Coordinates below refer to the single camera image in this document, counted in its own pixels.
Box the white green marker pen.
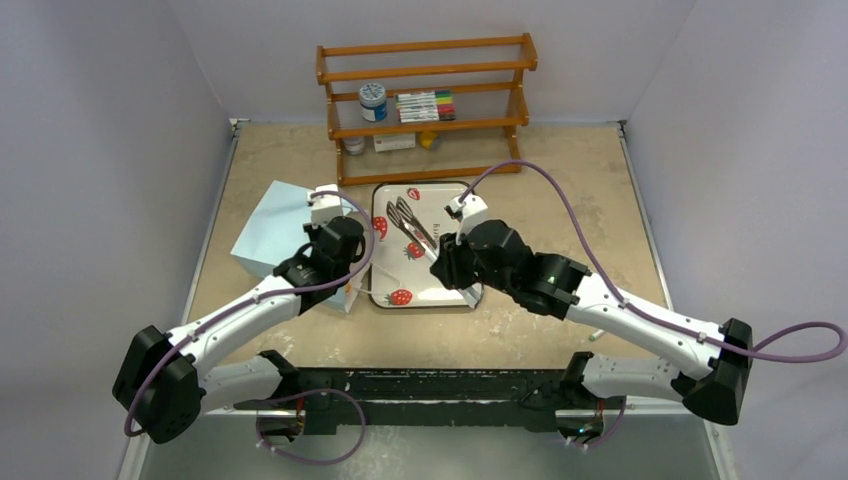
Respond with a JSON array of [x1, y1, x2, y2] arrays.
[[588, 329, 606, 342]]

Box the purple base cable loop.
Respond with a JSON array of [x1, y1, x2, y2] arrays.
[[254, 387, 368, 466]]

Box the small white jar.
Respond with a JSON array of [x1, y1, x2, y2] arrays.
[[342, 136, 366, 155]]

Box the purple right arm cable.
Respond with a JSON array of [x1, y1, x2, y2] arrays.
[[457, 160, 848, 364]]

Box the light blue paper bag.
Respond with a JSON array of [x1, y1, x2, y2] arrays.
[[230, 181, 312, 297]]

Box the metal tongs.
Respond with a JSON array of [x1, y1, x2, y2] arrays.
[[382, 196, 482, 309]]

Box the strawberry print white tray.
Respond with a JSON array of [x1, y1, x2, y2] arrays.
[[368, 181, 467, 309]]

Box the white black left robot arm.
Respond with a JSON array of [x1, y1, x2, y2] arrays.
[[112, 216, 375, 444]]

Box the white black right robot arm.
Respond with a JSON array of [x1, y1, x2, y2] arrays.
[[429, 220, 753, 426]]

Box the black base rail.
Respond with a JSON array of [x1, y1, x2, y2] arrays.
[[241, 351, 624, 438]]

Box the blue paint jar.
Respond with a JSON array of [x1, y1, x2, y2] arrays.
[[358, 82, 387, 122]]

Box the small yellow object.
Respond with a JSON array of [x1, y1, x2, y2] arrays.
[[418, 131, 439, 150]]

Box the white red small box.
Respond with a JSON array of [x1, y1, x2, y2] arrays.
[[372, 133, 417, 153]]

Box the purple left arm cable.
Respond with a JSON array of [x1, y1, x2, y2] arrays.
[[123, 190, 378, 439]]

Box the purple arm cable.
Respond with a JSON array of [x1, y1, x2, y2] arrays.
[[123, 190, 378, 439], [457, 160, 848, 364]]

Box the set of coloured markers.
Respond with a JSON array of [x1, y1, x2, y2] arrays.
[[395, 90, 456, 124]]

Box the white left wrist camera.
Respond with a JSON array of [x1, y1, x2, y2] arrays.
[[307, 184, 345, 226]]

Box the orange wooden shelf rack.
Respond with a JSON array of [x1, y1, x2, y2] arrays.
[[315, 32, 539, 186]]

